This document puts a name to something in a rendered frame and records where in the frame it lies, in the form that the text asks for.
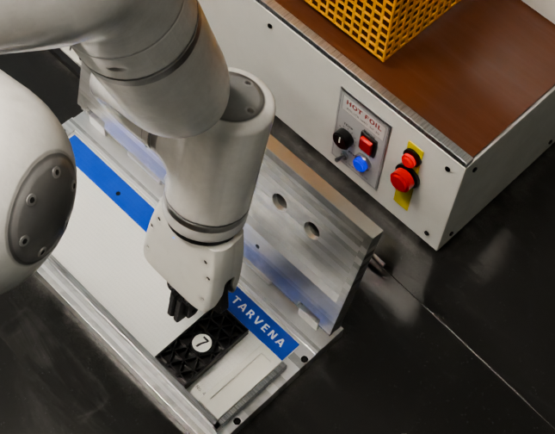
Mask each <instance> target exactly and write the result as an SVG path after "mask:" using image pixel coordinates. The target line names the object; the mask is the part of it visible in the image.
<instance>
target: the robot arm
mask: <svg viewBox="0 0 555 434"><path fill-rule="evenodd" d="M68 46H71V48H72V49H73V50H74V52H75V53H76V54H77V56H78V57H79V58H80V59H81V60H82V61H83V62H84V64H85V65H86V66H87V67H88V68H89V70H90V71H91V75H90V79H89V86H90V90H91V92H92V94H93V96H94V97H95V99H96V100H97V101H98V102H99V103H100V104H101V105H102V106H103V107H104V108H105V109H106V110H107V111H108V112H109V113H110V114H111V115H112V116H113V117H114V118H115V119H116V120H117V121H118V122H119V123H120V124H121V125H122V126H123V127H124V128H125V129H126V130H127V131H128V132H129V133H131V134H132V135H133V136H134V137H136V138H137V139H138V140H140V141H141V142H142V143H143V144H144V145H146V146H147V147H148V148H150V149H151V150H152V151H153V152H154V153H155V154H156V155H157V156H158V157H159V159H160V160H161V161H162V163H163V166H164V168H165V170H166V175H165V176H164V181H165V185H164V191H163V196H162V197H161V199H160V201H159V203H158V204H157V206H156V208H155V210H154V212H153V215H152V217H151V220H150V223H149V226H148V229H147V232H146V235H145V243H144V256H145V259H146V260H147V262H148V263H149V264H150V265H151V267H152V268H153V269H154V270H155V271H156V272H157V273H158V274H159V275H160V276H161V277H162V278H163V279H164V280H166V281H167V286H168V288H169V289H170V290H171V292H170V303H169V307H168V312H167V314H168V315H169V316H171V317H173V316H174V317H173V318H174V321H175V322H176V323H178V322H179V321H181V320H182V319H184V318H185V317H187V318H188V319H189V318H191V317H192V316H193V315H195V314H196V313H197V311H198V309H199V310H201V311H202V312H207V311H209V310H211V309H212V310H213V311H214V312H216V313H218V314H221V313H223V312H224V311H225V310H226V309H227V308H228V307H229V301H228V292H229V293H234V291H235V290H236V288H237V284H238V281H239V277H240V273H241V269H242V263H243V256H244V230H243V227H244V224H245V223H246V220H247V217H248V213H249V210H250V204H251V201H252V197H253V195H254V191H255V187H256V182H257V178H258V176H259V172H260V169H261V166H262V160H263V157H264V153H265V150H266V147H267V143H268V138H269V135H270V131H271V128H272V125H273V121H274V116H275V110H276V106H275V100H274V96H273V94H272V92H271V90H270V89H269V88H268V86H267V85H266V84H265V83H264V82H263V81H262V80H261V79H259V78H258V77H256V76H254V75H253V74H251V73H249V72H247V71H244V70H240V69H238V68H233V67H227V64H226V61H225V56H224V54H223V53H222V51H221V48H220V46H219V43H218V42H217V40H216V38H215V35H214V33H213V31H212V29H211V27H210V25H209V23H208V20H207V18H206V16H205V14H204V12H203V10H202V7H201V6H200V3H199V1H198V0H0V54H7V53H25V52H34V51H43V50H50V49H56V48H61V47H68ZM76 192H77V167H76V160H75V156H74V152H73V149H72V146H71V142H70V140H69V138H68V135H67V133H66V131H65V130H64V128H63V127H62V125H61V123H60V122H59V120H58V118H57V117H56V115H55V114H54V113H53V112H52V111H51V110H50V109H49V107H48V106H47V105H46V104H45V103H44V102H43V101H42V100H41V99H39V97H37V96H36V95H35V94H34V93H33V92H32V91H31V90H29V89H28V88H26V87H25V86H23V85H22V84H20V83H19V82H17V81H16V80H15V79H13V78H12V77H11V76H9V75H8V74H7V73H5V72H4V71H2V70H0V295H1V294H4V293H5V292H7V291H9V290H11V289H12V288H15V287H16V286H18V285H19V284H21V283H23V282H24V281H26V280H27V279H28V278H29V277H30V276H31V275H32V274H33V273H34V272H35V271H36V270H37V269H38V268H39V267H40V266H41V265H42V264H43V263H44V262H45V261H46V260H47V259H48V258H49V257H50V255H51V254H52V252H53V251H54V249H55V248H56V247H57V245H58V244H59V241H60V240H61V238H62V236H63V234H64V233H65V230H66V228H67V226H68V223H69V220H70V217H71V213H72V210H73V208H74V202H75V198H76Z"/></svg>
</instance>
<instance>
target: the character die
mask: <svg viewBox="0 0 555 434"><path fill-rule="evenodd" d="M248 334H249V329H248V328H247V327H246V326H244V325H243V324H242V323H241V322H240V321H239V320H238V319H237V318H236V317H235V316H234V315H233V314H232V313H230V312H229V311H228V310H227V309H226V310H225V311H224V312H223V313H221V314H218V313H216V312H214V311H213V310H212V309H211V310H209V311H207V312H206V313H204V314H203V315H202V316H201V317H200V318H199V319H197V320H196V321H195V322H194V323H193V324H192V325H191V326H190V327H189V328H188V329H186V330H185V331H184V332H183V333H182V334H181V335H179V336H178V337H177V338H176V339H175V340H173V341H172V342H171V343H170V344H169V345H167V346H166V347H165V348H164V349H163V350H161V351H160V352H159V353H158V354H157V355H156V356H155V358H156V359H157V360H158V361H159V362H160V363H161V364H162V365H163V366H164V367H165V368H166V369H167V370H168V371H169V372H170V373H171V374H172V375H173V376H174V377H175V378H176V379H177V380H178V381H179V382H180V383H181V384H182V385H183V386H184V387H185V388H186V389H187V388H188V387H189V386H190V385H192V384H193V383H194V382H195V381H196V380H197V379H198V378H200V377H201V376H202V375H203V374H204V373H205V372H206V371H208V370H209V369H210V368H211V367H212V366H213V365H214V364H215V363H216V362H217V361H218V360H219V359H220V358H221V357H223V356H224V355H225V354H226V353H227V352H228V351H229V350H231V349H232V348H233V347H234V346H235V345H236V344H238V343H239V342H240V341H241V340H242V339H243V338H244V337H246V336H247V335H248Z"/></svg>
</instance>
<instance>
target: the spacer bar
mask: <svg viewBox="0 0 555 434"><path fill-rule="evenodd" d="M281 363H282V361H281V360H280V358H279V357H278V356H276V355H275V353H274V352H273V351H272V350H271V349H269V348H268V347H267V346H266V345H265V344H264V343H262V344H261V345H260V346H258V347H257V348H256V349H255V350H254V351H253V352H252V353H250V354H249V355H248V356H247V357H246V358H245V359H244V360H243V361H242V362H241V363H240V364H239V365H238V366H237V367H236V368H234V369H233V370H232V371H231V372H230V373H229V374H228V375H226V376H225V377H224V378H223V379H222V380H221V381H219V382H218V383H217V384H216V385H215V386H214V387H213V388H212V389H210V390H209V391H208V392H207V393H206V394H205V395H204V396H202V397H201V398H200V399H199V402H200V403H201V404H202V405H203V406H204V407H205V408H206V409H207V410H208V411H209V412H210V413H211V414H212V415H213V416H214V417H215V418H216V419H217V420H219V419H220V418H222V417H223V416H224V415H225V414H226V413H227V412H228V411H229V410H230V409H232V408H233V407H234V406H235V405H236V404H237V403H238V402H239V401H240V400H241V399H242V398H243V397H244V396H245V395H246V394H247V393H248V392H250V391H251V390H252V389H253V388H254V387H255V386H256V385H257V384H258V383H259V382H261V381H262V380H263V379H264V378H265V377H266V376H267V375H268V374H270V373H271V372H272V371H273V370H274V369H275V368H276V367H277V366H278V365H280V364H281Z"/></svg>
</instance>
